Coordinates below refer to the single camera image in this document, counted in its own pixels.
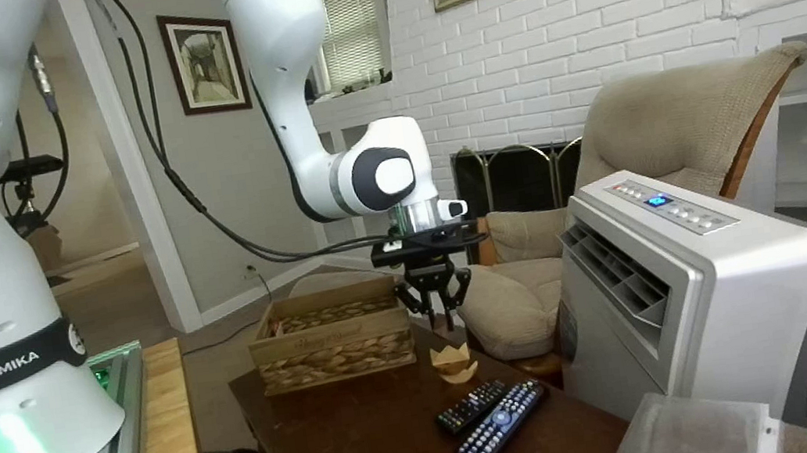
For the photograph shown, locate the black fireplace screen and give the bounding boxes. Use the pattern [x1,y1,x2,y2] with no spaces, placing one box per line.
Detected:
[450,135,592,224]

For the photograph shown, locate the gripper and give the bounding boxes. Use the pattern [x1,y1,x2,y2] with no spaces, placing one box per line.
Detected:
[390,252,478,320]

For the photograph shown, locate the white portable air conditioner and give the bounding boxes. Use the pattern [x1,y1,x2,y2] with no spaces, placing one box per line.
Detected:
[535,144,807,447]

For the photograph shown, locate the clear plastic container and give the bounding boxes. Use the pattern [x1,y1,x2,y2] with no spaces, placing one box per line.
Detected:
[592,375,789,453]

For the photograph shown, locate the large black remote control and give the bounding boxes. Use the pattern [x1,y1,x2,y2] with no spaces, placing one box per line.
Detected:
[438,377,555,453]

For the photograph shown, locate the camera on tripod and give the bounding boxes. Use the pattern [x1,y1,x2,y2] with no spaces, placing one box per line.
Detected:
[0,109,77,243]

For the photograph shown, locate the small black remote control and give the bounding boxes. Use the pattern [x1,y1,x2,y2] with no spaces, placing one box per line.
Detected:
[431,377,514,438]

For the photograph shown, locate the woven basket with wooden front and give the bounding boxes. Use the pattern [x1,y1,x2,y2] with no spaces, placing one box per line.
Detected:
[240,273,422,399]

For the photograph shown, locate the window with blinds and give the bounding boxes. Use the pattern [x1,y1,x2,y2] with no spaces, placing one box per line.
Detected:
[295,0,397,104]

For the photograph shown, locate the beige armchair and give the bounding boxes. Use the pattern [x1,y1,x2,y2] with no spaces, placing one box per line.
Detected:
[426,38,807,394]

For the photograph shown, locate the dark framed picture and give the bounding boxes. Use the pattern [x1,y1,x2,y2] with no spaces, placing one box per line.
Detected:
[156,4,254,121]

